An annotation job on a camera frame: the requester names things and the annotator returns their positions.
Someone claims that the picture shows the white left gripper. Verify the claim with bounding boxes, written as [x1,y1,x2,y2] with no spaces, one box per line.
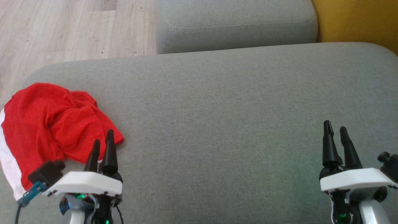
[42,129,124,200]

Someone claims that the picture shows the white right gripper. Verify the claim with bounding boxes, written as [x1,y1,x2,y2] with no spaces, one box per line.
[320,120,394,192]

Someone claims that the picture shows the red shorts with white stripe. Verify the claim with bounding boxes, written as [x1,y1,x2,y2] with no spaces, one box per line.
[0,82,125,201]

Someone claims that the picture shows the grey fabric sofa seat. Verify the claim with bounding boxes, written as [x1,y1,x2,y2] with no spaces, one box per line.
[0,42,398,224]

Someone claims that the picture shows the yellow cushion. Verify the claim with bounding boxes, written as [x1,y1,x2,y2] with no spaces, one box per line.
[311,0,398,56]

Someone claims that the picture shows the grey fabric sofa back cushion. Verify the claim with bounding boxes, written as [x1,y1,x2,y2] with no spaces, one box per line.
[155,0,318,55]

